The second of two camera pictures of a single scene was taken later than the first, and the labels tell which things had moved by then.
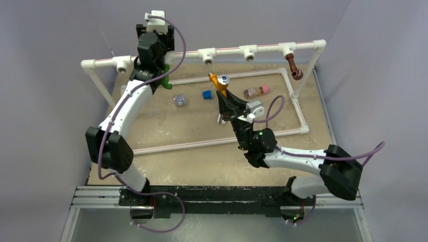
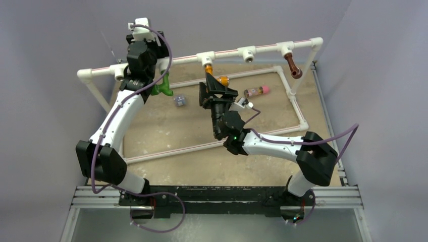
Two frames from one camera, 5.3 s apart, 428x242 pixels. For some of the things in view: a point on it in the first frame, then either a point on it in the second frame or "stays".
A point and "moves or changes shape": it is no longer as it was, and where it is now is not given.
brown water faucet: (297, 73) stays
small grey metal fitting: (179, 100) stays
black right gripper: (224, 104) -> (214, 88)
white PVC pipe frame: (124, 63) moves or changes shape
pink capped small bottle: (250, 93) stays
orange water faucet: (221, 81) moves or changes shape
